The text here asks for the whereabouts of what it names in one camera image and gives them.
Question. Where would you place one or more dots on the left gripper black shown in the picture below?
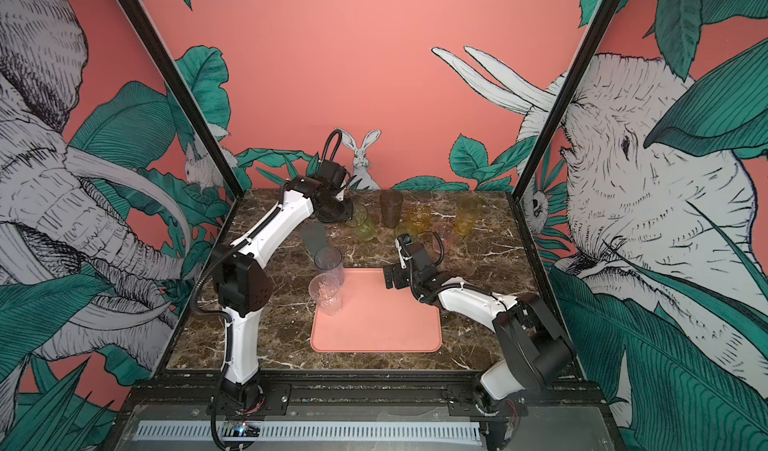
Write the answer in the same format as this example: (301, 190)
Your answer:
(347, 214)

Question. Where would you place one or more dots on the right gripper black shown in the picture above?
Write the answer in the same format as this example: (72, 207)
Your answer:
(388, 273)

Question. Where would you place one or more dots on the light green glass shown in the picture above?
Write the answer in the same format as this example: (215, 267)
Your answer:
(362, 224)
(406, 227)

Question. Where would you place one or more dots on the pink square tray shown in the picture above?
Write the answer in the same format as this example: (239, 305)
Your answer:
(376, 319)

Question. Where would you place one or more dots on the clear short glass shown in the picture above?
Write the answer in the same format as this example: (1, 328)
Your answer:
(325, 289)

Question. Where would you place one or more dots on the clear bluish tall glass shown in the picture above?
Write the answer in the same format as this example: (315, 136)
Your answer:
(330, 260)

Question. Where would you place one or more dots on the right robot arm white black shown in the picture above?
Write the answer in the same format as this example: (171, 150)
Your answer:
(534, 345)

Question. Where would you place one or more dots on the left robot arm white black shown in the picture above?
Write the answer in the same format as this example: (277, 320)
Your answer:
(239, 269)

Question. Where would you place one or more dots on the frosted teal glass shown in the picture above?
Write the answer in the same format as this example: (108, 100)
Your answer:
(314, 237)

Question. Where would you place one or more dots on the pink glass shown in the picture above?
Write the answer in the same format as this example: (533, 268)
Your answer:
(448, 237)

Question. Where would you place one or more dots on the orange yellow glass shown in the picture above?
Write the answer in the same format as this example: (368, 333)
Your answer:
(420, 217)

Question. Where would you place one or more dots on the dark brown glass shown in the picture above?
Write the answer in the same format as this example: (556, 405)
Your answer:
(391, 207)

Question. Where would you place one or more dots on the tall yellow glass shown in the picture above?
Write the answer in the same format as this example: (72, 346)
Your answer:
(467, 214)

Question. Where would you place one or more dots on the white perforated strip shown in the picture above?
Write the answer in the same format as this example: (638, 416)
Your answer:
(282, 431)

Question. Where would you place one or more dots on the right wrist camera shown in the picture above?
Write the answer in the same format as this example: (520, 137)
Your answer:
(403, 241)

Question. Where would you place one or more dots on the left black frame post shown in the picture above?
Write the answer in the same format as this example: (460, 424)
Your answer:
(152, 42)

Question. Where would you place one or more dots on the black frame post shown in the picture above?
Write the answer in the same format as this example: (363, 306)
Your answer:
(152, 42)
(592, 39)

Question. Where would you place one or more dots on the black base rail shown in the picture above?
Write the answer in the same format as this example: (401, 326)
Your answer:
(282, 391)

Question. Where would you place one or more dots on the right black frame post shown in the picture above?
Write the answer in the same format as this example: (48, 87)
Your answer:
(592, 39)

